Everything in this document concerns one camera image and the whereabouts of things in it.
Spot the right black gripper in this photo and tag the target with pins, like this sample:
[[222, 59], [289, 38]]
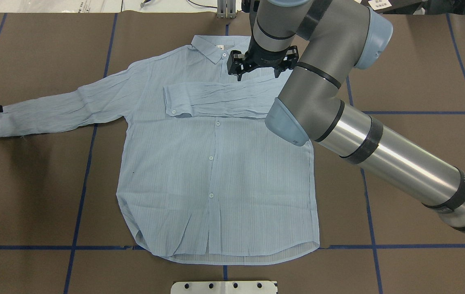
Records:
[[265, 59]]

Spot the light blue button shirt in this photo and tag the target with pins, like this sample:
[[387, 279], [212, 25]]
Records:
[[202, 180]]

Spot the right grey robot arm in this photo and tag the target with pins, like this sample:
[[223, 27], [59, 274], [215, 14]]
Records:
[[417, 88]]

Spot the black box with label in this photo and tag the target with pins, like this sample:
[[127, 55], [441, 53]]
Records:
[[394, 7]]

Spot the grey aluminium frame post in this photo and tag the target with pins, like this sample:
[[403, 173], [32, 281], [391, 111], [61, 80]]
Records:
[[226, 9]]

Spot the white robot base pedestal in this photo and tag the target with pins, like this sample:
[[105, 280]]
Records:
[[225, 287]]

